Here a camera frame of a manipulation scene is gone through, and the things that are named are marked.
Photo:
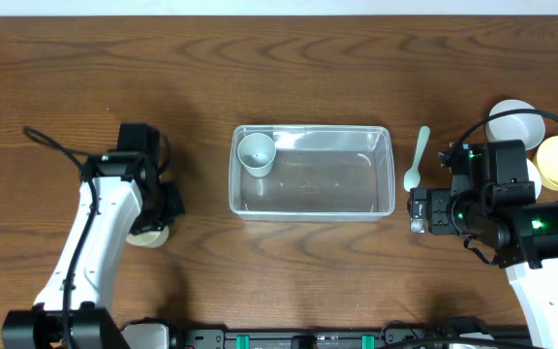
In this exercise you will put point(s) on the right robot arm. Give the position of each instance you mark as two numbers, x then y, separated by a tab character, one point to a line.
492	200

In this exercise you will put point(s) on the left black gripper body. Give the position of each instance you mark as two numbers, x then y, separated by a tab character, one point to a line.
172	205

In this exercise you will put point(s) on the grey plastic bowl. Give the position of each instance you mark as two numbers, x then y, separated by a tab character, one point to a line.
527	127

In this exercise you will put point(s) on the clear plastic storage box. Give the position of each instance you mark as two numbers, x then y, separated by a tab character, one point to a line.
320	173

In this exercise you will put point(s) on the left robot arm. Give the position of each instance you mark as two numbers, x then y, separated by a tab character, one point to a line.
122	200

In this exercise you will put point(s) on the cream white plastic cup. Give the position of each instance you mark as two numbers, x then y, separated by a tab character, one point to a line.
150	239

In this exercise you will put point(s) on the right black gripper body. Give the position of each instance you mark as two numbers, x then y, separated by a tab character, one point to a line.
419	209

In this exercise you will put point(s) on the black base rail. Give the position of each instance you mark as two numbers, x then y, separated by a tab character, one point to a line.
453	333

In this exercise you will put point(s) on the mint green plastic spoon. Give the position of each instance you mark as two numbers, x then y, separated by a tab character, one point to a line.
411	178

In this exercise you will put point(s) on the white plastic bowl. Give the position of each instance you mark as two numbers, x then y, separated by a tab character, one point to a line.
535	176

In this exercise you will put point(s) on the grey plastic cup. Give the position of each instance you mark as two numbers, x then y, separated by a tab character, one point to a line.
256	153

